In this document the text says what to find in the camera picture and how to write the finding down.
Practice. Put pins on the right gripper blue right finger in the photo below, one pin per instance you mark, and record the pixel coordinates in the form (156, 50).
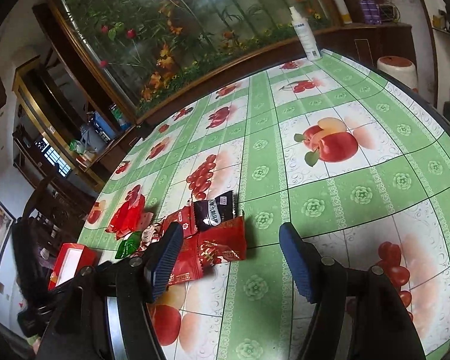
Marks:
(303, 260)

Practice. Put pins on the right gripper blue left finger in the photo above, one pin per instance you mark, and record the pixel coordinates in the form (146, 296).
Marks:
(162, 260)

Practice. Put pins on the red pillow snack packet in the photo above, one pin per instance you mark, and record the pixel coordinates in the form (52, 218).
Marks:
(188, 264)

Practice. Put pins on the green candy packet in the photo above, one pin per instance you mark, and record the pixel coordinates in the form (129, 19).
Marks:
(129, 246)

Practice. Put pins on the red flower snack packet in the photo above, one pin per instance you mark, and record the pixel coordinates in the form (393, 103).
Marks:
(185, 217)

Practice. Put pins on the red gold-text snack packet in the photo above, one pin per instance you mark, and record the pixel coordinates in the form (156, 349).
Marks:
(224, 243)

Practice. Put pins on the black purple snack packet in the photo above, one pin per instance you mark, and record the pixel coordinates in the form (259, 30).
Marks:
(212, 212)

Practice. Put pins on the red gift box tray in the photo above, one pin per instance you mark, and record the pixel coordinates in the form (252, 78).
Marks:
(72, 257)

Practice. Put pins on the red white patterned packet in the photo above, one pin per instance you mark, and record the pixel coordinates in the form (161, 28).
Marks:
(150, 235)

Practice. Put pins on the pink white flat packet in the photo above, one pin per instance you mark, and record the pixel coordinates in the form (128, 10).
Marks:
(144, 221)

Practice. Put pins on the long red wrapper upper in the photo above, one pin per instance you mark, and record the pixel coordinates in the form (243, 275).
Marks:
(122, 213)

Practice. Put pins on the dark wooden chair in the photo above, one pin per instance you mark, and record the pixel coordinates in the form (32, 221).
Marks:
(46, 224)

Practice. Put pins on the grey kettle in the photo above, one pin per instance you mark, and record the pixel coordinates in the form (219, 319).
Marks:
(89, 138)

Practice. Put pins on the blue thermos jug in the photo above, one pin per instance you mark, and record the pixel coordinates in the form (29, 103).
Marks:
(104, 126)

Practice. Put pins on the white red plastic stool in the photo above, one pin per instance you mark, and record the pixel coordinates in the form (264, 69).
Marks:
(401, 69)

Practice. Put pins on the white spray bottle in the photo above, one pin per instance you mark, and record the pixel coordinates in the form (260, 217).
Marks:
(305, 35)

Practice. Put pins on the flower bamboo glass partition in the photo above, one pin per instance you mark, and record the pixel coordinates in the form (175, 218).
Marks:
(144, 51)

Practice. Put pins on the purple bottles pair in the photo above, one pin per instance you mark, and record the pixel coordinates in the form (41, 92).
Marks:
(370, 11)

